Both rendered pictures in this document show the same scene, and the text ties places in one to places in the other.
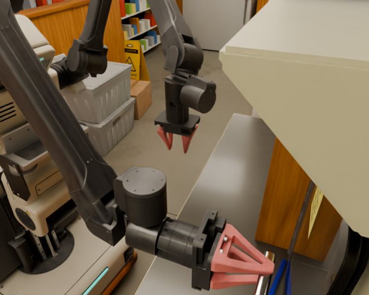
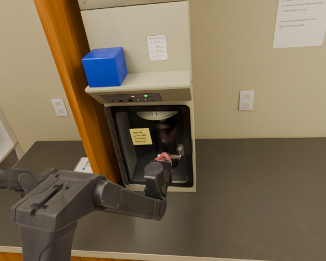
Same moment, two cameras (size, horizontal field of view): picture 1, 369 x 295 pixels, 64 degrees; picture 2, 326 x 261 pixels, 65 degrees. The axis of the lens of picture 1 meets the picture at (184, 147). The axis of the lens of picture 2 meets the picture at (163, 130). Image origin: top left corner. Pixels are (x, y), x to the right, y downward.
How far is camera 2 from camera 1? 0.78 m
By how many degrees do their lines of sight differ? 79
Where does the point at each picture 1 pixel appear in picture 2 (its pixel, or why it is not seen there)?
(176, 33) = (9, 169)
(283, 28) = (173, 81)
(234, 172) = not seen: hidden behind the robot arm
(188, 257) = (168, 172)
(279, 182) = (102, 168)
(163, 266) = (136, 246)
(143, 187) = (158, 167)
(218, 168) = not seen: hidden behind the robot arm
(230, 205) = (83, 222)
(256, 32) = (177, 83)
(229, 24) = not seen: outside the picture
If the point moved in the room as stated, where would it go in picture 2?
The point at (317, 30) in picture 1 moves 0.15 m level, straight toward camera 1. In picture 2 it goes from (173, 79) to (224, 77)
